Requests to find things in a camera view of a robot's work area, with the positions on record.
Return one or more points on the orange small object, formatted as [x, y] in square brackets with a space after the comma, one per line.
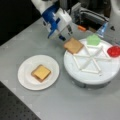
[81, 28]

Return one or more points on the green lettuce piece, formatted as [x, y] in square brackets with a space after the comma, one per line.
[93, 40]

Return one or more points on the red tomato slice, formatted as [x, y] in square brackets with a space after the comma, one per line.
[114, 51]

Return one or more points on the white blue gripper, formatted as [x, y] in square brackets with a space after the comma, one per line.
[56, 20]

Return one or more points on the yellow cheese slice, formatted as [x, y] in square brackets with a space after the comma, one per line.
[41, 67]

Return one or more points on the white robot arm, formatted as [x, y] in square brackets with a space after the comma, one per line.
[42, 5]

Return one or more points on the grey metal frame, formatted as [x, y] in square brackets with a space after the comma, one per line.
[85, 13]

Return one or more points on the white round divided tray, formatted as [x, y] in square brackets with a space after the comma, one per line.
[92, 65]

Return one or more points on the toast bread slice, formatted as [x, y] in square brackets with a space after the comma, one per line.
[41, 74]
[73, 46]

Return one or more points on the white paper plate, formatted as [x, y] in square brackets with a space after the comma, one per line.
[26, 78]

